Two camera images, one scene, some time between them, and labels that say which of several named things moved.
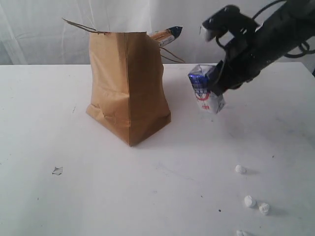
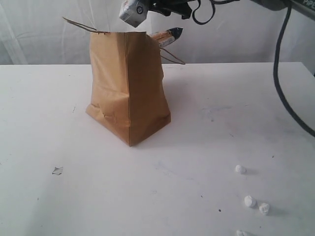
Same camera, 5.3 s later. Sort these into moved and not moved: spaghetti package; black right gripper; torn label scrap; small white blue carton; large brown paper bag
Moved: black right gripper; small white blue carton
Not moved: torn label scrap; large brown paper bag; spaghetti package
